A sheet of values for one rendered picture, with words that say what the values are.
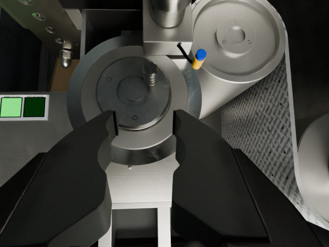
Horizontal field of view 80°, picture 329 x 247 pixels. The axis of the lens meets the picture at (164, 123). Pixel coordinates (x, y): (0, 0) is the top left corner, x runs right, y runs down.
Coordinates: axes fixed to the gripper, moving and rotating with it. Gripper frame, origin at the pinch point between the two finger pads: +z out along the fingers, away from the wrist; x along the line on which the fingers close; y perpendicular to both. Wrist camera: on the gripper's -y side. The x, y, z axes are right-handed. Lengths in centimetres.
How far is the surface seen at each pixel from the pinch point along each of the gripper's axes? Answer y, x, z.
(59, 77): 58, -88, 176
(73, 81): 1.7, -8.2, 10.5
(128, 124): 4.3, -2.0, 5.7
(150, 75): -0.4, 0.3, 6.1
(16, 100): 17, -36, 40
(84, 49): -1.0, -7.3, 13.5
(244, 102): 9.0, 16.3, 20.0
